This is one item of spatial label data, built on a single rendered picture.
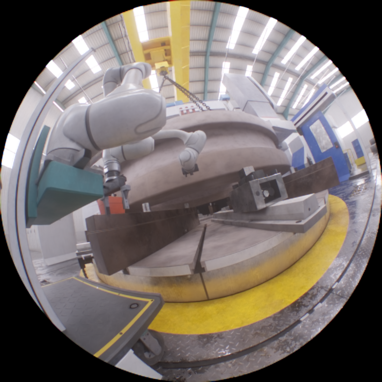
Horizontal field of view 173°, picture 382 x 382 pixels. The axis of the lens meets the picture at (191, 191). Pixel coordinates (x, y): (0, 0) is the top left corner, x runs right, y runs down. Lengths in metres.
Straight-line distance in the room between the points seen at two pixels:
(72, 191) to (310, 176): 2.10
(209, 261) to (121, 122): 0.70
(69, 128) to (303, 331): 0.98
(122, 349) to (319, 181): 2.11
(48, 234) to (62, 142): 3.55
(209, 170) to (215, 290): 1.02
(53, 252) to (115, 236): 3.14
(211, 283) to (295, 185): 1.70
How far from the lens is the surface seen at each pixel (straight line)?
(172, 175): 1.28
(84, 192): 0.31
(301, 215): 0.76
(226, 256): 0.71
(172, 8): 11.08
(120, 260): 0.90
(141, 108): 0.33
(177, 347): 0.70
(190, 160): 0.76
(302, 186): 2.02
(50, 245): 3.86
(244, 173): 1.18
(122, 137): 0.35
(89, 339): 0.41
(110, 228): 0.87
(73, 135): 0.37
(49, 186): 0.28
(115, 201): 0.96
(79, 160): 0.31
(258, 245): 0.76
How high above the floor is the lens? 0.57
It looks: 10 degrees up
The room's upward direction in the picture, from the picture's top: 15 degrees counter-clockwise
